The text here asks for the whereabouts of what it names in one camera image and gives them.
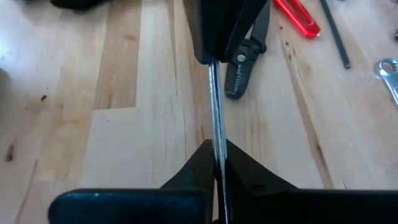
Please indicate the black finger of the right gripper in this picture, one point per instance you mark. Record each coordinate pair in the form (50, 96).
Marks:
(208, 28)
(245, 21)

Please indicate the red tool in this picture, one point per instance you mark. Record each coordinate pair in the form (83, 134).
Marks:
(298, 18)

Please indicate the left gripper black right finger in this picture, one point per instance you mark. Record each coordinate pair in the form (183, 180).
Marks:
(245, 177)

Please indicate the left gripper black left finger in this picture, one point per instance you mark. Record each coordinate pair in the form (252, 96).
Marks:
(199, 174)

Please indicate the silver combination wrench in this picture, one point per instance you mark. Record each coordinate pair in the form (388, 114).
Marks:
(393, 85)
(217, 109)

